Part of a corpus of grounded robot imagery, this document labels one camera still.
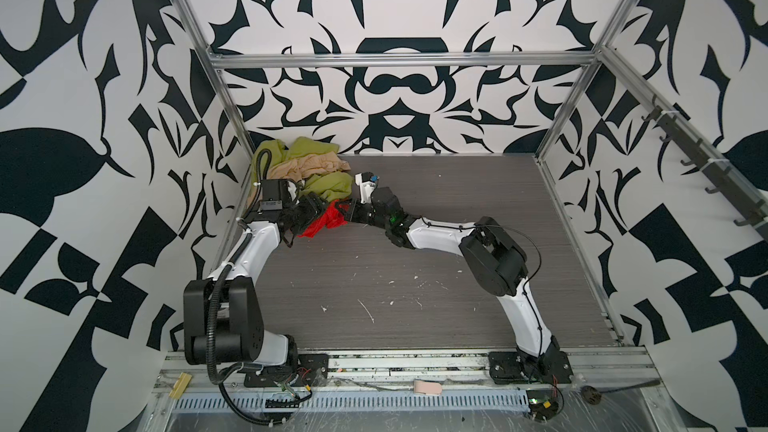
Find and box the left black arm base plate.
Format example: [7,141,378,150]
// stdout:
[244,353,330,388]

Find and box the aluminium cage frame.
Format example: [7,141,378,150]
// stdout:
[173,0,767,357]

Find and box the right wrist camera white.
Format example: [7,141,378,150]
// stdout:
[355,172,379,204]

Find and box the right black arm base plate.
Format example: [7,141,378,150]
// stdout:
[487,345,573,385]

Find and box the white slotted cable duct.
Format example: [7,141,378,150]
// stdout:
[171,389,530,414]

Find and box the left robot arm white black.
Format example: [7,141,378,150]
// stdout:
[183,179,327,370]

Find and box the black round plug cable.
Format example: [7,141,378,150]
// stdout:
[579,379,662,406]

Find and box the small electronics board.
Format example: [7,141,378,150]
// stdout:
[526,389,564,423]

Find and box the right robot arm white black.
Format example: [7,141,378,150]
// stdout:
[335,187,570,381]

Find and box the yellow tape piece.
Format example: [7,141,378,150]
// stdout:
[169,372,193,400]

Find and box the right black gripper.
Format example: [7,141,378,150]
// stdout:
[334,197,394,233]

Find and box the beige cloth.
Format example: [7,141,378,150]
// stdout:
[267,152,351,182]

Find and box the red cloth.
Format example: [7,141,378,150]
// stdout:
[300,200,351,238]

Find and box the aluminium front rail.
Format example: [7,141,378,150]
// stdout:
[157,345,661,391]

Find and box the green cloth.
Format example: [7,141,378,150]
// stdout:
[256,137,353,202]

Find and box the black corrugated cable hose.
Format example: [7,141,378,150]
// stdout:
[205,263,301,427]

